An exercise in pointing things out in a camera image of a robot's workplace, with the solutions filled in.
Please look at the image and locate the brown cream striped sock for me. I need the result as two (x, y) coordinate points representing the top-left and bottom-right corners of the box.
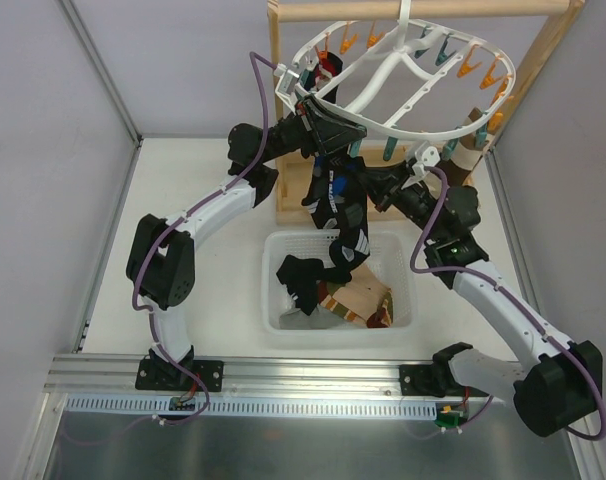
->
(437, 125), (495, 187)

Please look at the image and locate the white round clip hanger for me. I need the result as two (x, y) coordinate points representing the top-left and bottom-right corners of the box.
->
(299, 1), (516, 143)

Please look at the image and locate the black blue sport sock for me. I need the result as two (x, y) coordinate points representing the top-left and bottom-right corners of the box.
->
(301, 156), (349, 229)

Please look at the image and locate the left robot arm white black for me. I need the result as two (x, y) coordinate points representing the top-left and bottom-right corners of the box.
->
(126, 95), (367, 391)

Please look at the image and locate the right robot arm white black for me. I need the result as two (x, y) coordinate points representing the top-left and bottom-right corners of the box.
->
(358, 164), (606, 441)

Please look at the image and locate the white plastic basket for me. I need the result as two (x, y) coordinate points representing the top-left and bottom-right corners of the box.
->
(261, 230), (418, 349)

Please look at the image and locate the black santa sock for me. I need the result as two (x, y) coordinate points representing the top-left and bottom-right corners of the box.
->
(303, 52), (343, 92)

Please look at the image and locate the cream striped sock in basket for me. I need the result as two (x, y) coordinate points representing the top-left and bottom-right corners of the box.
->
(318, 264), (392, 328)

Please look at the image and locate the brown patterned sock in basket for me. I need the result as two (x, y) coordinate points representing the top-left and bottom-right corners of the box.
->
(366, 290), (394, 329)

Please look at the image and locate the small black sock in basket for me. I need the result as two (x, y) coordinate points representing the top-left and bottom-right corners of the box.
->
(276, 255), (352, 316)

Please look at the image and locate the green circuit board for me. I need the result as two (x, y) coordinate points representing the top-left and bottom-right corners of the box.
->
(434, 405), (469, 431)

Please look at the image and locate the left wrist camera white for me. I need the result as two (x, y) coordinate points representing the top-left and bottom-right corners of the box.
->
(274, 63), (302, 102)

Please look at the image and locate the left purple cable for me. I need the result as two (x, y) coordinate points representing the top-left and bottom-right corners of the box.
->
(133, 50), (290, 351)

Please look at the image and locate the right black mount plate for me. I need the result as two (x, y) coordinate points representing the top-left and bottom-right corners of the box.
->
(398, 363), (447, 398)

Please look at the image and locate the black mount plate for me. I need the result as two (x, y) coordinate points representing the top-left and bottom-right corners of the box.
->
(398, 363), (447, 398)
(135, 354), (224, 393)

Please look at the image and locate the wooden hanging rack frame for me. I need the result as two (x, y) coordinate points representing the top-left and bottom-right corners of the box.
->
(267, 0), (584, 224)

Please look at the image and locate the left black mount plate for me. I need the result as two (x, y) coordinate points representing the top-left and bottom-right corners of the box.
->
(135, 354), (224, 393)

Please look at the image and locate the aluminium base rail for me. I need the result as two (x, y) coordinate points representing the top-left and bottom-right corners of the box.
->
(43, 354), (411, 400)

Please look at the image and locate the white slotted cable duct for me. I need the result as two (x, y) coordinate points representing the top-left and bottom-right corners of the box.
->
(65, 394), (437, 421)

